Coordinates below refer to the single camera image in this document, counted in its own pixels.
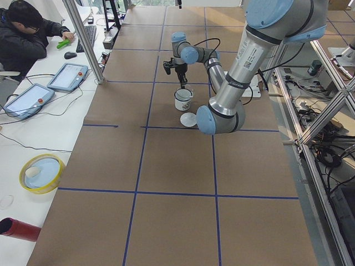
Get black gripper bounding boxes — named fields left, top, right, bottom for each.
left=163, top=58, right=187, bottom=89

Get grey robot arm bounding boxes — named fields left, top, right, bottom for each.
left=163, top=0, right=328, bottom=135

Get white enamel mug blue rim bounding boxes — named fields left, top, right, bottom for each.
left=174, top=89, right=194, bottom=111

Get blue tape grid lines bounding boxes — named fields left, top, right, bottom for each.
left=57, top=5, right=355, bottom=266

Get white ceramic lid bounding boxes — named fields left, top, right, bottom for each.
left=180, top=112, right=197, bottom=127

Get black keyboard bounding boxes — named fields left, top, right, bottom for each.
left=75, top=25, right=98, bottom=53

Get far teach pendant tablet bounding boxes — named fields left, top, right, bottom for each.
left=47, top=63, right=88, bottom=92

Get teach pendant tablet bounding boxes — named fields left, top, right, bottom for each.
left=47, top=63, right=88, bottom=92
left=4, top=83, right=55, bottom=120

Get black computer mouse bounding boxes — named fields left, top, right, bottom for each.
left=64, top=52, right=77, bottom=60

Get green cylinder object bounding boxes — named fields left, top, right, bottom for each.
left=56, top=39, right=71, bottom=49

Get near teach pendant tablet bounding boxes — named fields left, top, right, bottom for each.
left=4, top=83, right=55, bottom=120

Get seated person in black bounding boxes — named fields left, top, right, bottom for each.
left=1, top=1, right=74, bottom=81

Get yellow bowl with blue lid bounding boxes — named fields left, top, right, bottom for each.
left=19, top=154, right=66, bottom=195

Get red cylinder tube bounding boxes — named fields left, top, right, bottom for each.
left=1, top=217, right=41, bottom=242

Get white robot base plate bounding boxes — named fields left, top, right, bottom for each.
left=242, top=75, right=261, bottom=98

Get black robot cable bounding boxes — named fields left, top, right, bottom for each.
left=191, top=38, right=269, bottom=105

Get aluminium frame post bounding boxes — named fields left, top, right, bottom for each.
left=63, top=0, right=104, bottom=84

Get aluminium truss frame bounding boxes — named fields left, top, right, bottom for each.
left=267, top=38, right=355, bottom=266

